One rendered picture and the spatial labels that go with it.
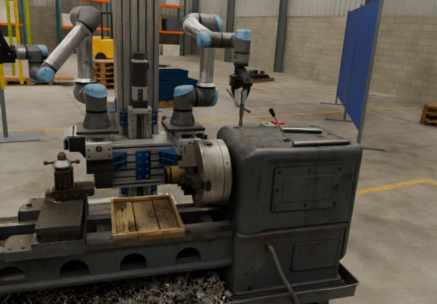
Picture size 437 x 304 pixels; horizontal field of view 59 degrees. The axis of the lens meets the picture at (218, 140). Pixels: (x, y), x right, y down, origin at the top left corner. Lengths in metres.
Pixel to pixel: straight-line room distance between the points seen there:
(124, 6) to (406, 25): 11.79
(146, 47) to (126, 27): 0.16
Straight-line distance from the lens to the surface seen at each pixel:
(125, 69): 2.38
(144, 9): 2.38
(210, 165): 1.65
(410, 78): 13.31
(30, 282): 1.81
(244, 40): 1.83
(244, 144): 1.70
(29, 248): 1.66
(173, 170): 1.73
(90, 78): 2.33
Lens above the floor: 1.73
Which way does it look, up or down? 16 degrees down
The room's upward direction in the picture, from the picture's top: 3 degrees clockwise
